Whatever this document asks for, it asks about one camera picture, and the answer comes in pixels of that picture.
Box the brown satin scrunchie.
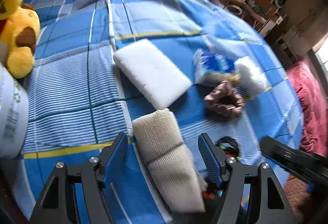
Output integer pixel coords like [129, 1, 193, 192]
[204, 80, 245, 118]

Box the white plastic canister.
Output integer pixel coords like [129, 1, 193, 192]
[0, 65, 29, 159]

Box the yellow plush bear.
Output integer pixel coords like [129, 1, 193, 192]
[1, 0, 40, 78]

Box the blue tissue packet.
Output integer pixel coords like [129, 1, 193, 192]
[193, 48, 241, 86]

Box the blue plaid bedsheet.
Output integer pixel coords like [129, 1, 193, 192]
[7, 0, 304, 224]

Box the pink quilted blanket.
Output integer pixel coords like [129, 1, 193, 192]
[287, 59, 327, 156]

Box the black beaded braid hairpiece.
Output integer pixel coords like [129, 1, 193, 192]
[198, 133, 240, 200]

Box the beige knit cloth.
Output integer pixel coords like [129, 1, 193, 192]
[132, 109, 207, 213]

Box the white sponge block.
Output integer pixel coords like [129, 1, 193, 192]
[113, 39, 192, 110]

